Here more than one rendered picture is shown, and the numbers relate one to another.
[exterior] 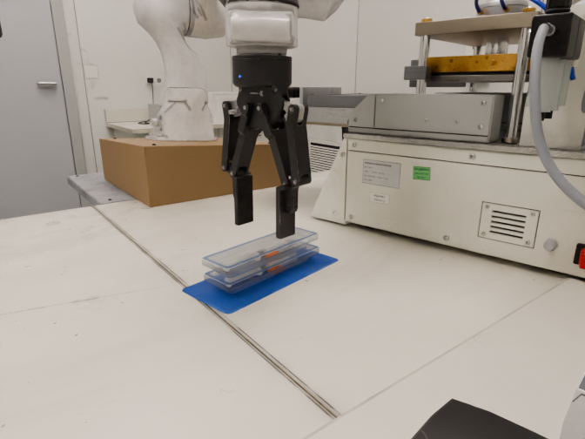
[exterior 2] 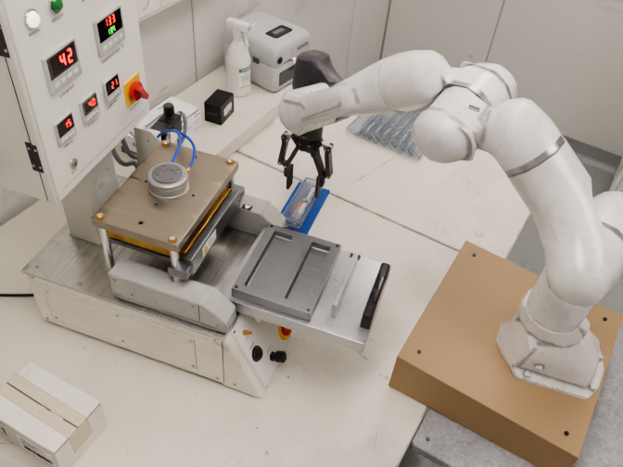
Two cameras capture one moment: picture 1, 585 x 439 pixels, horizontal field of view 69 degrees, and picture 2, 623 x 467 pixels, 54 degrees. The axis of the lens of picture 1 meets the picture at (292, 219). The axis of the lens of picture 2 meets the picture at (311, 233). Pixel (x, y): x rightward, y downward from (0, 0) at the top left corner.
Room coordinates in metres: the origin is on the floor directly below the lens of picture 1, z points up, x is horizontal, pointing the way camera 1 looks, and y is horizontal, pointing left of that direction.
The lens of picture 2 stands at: (1.74, -0.50, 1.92)
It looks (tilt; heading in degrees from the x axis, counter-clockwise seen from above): 44 degrees down; 154
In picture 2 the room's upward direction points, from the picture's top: 6 degrees clockwise
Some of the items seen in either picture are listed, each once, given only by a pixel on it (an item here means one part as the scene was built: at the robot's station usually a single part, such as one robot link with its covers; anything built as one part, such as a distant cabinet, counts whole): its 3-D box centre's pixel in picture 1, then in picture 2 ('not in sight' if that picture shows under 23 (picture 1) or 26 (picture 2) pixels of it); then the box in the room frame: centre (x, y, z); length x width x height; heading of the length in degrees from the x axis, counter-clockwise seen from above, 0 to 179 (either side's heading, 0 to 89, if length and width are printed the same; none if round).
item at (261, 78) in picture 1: (262, 92); (307, 135); (0.57, 0.04, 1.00); 0.08 x 0.08 x 0.09
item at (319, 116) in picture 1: (346, 104); (310, 280); (1.00, -0.12, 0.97); 0.30 x 0.22 x 0.08; 49
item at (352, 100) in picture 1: (365, 100); (288, 269); (0.97, -0.16, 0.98); 0.20 x 0.17 x 0.03; 139
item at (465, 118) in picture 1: (414, 115); (234, 209); (0.74, -0.21, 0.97); 0.26 x 0.05 x 0.07; 49
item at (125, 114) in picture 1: (186, 112); not in sight; (3.66, 0.88, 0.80); 1.29 x 0.04 x 0.10; 127
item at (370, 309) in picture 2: (299, 95); (375, 294); (1.09, -0.02, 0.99); 0.15 x 0.02 x 0.04; 139
